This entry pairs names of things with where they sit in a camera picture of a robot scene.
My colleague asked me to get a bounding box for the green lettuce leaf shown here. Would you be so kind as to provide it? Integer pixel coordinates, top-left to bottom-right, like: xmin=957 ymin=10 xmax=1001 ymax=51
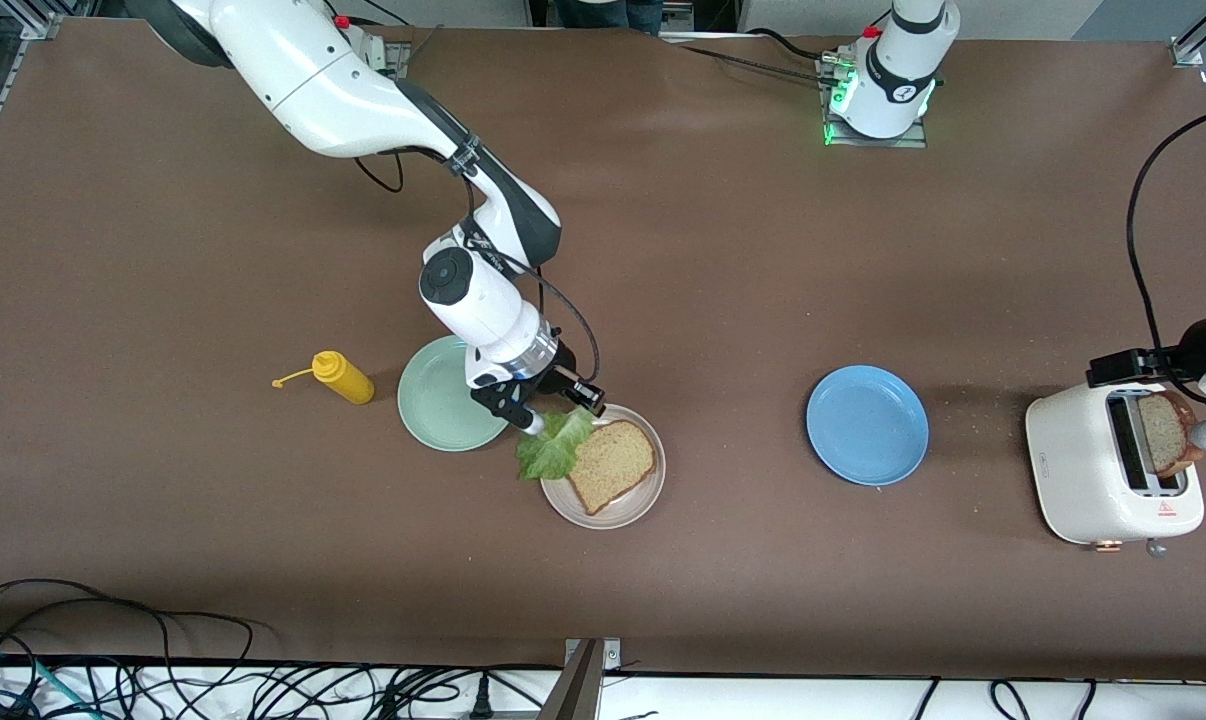
xmin=516 ymin=408 xmax=596 ymax=481

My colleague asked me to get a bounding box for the brown bread slice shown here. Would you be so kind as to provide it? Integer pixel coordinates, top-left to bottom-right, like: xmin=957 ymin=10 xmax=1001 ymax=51
xmin=566 ymin=420 xmax=658 ymax=516
xmin=1137 ymin=391 xmax=1206 ymax=479

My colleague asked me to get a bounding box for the yellow squeeze bottle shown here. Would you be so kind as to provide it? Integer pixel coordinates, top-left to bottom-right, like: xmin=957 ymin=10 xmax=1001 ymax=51
xmin=272 ymin=350 xmax=376 ymax=406

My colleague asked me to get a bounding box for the beige plate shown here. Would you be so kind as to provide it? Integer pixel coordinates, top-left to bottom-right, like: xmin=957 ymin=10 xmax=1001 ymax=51
xmin=539 ymin=403 xmax=667 ymax=530

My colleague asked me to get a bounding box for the mint green plate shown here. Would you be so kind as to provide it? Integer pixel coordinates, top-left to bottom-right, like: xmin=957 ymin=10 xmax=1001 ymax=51
xmin=397 ymin=334 xmax=521 ymax=453

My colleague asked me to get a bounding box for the blue plate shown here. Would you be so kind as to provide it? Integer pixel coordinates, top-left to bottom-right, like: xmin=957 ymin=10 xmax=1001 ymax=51
xmin=806 ymin=364 xmax=930 ymax=487

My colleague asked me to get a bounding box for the white toaster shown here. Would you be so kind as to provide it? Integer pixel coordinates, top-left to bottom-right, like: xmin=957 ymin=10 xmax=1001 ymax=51
xmin=1025 ymin=376 xmax=1206 ymax=554

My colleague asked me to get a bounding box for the aluminium corner profile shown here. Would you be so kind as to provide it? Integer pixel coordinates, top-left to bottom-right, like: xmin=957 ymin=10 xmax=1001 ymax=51
xmin=1168 ymin=0 xmax=1206 ymax=69

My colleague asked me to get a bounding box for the person in blue jeans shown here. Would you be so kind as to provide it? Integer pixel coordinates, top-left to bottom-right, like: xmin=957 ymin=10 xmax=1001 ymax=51
xmin=553 ymin=0 xmax=664 ymax=36

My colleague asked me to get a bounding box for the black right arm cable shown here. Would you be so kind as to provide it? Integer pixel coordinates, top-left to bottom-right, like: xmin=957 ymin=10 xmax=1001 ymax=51
xmin=353 ymin=140 xmax=604 ymax=391

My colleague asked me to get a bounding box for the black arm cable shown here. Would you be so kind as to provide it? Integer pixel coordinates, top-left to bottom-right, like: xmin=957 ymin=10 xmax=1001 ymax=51
xmin=1126 ymin=103 xmax=1206 ymax=386
xmin=353 ymin=140 xmax=604 ymax=391

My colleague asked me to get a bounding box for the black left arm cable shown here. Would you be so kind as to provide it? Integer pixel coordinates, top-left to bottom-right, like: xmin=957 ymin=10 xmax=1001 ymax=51
xmin=1126 ymin=103 xmax=1206 ymax=386

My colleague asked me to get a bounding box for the aluminium camera post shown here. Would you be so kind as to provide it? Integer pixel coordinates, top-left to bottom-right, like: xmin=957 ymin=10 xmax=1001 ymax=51
xmin=538 ymin=637 xmax=624 ymax=720

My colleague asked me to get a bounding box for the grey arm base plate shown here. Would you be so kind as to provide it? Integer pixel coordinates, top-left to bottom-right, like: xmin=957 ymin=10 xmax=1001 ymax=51
xmin=818 ymin=55 xmax=929 ymax=149
xmin=358 ymin=25 xmax=411 ymax=83

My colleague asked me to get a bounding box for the black base cable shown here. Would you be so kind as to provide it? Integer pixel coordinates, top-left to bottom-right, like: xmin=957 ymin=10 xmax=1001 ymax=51
xmin=748 ymin=28 xmax=844 ymax=63
xmin=663 ymin=40 xmax=844 ymax=86

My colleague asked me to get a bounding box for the long black looped cable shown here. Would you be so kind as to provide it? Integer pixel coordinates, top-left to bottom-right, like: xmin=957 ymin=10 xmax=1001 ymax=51
xmin=0 ymin=578 xmax=254 ymax=720

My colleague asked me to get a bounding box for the teal cable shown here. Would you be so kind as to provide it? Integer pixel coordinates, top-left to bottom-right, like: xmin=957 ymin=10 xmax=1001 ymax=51
xmin=0 ymin=650 xmax=79 ymax=720

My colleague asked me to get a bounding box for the aluminium table frame rail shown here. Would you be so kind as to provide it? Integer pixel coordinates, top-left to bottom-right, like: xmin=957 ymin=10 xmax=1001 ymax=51
xmin=0 ymin=15 xmax=64 ymax=196

